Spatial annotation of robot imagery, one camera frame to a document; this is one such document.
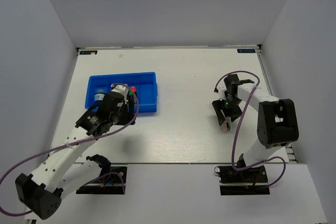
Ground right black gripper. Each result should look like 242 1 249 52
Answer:
212 95 244 125

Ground pink correction tape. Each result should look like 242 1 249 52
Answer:
220 121 230 132

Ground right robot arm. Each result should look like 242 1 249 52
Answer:
212 71 299 182

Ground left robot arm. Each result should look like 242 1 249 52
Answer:
15 90 140 220

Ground blue plastic sorting tray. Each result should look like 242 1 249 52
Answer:
85 72 158 113

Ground right corner table label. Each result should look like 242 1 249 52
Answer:
237 48 256 54

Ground corner table label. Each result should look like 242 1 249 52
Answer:
237 48 256 54
79 50 98 55

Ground left corner table label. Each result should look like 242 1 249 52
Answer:
79 50 98 55

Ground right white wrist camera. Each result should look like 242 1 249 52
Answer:
214 87 227 101

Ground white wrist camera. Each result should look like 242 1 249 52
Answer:
111 83 129 103
214 87 227 101

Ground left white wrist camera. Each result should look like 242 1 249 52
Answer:
111 83 129 103

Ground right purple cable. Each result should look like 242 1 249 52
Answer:
214 70 287 189

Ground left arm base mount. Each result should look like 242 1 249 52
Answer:
76 154 128 195

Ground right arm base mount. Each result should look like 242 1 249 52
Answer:
214 166 270 196

